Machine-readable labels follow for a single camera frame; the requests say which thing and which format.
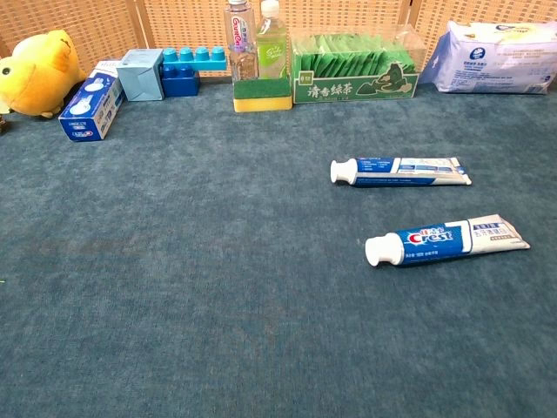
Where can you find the blue white Crest toothpaste tube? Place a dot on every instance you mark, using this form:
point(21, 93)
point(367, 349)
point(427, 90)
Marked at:
point(391, 172)
point(431, 244)

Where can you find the green packets box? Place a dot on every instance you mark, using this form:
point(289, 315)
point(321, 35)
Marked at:
point(330, 89)

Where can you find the long blue toothpaste box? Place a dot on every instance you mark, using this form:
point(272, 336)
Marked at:
point(89, 109)

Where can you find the blue table carpet mat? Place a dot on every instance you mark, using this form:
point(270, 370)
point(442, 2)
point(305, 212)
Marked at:
point(174, 261)

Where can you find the green and yellow sponge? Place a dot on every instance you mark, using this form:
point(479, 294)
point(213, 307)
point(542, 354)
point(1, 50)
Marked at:
point(261, 93)

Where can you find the green drink bottle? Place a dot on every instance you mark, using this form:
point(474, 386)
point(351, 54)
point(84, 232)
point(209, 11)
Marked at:
point(272, 52)

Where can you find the dark blue toy brick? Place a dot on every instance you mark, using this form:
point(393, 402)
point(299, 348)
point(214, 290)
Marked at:
point(180, 85)

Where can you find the clear bottle with pink label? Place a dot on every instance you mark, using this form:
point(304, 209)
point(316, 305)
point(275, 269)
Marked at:
point(240, 48)

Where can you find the long light blue toy brick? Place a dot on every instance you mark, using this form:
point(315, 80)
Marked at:
point(196, 61)

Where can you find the small light blue carton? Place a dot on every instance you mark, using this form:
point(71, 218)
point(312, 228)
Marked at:
point(139, 76)

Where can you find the wicker folding screen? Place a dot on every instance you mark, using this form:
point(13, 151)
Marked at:
point(187, 22)

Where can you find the white tissue pack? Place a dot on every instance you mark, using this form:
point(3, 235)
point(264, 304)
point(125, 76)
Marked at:
point(491, 61)

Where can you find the yellow chick plush toy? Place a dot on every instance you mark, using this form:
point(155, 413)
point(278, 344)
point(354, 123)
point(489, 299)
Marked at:
point(35, 74)

